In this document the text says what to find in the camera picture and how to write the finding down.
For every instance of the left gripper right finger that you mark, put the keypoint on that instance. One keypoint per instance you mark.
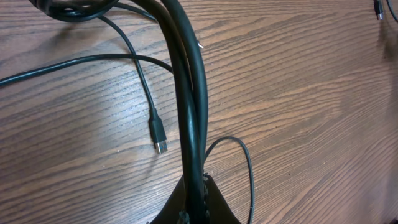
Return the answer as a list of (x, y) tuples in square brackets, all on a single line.
[(218, 210)]

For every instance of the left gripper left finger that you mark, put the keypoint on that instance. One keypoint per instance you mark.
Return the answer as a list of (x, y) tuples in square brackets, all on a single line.
[(173, 206)]

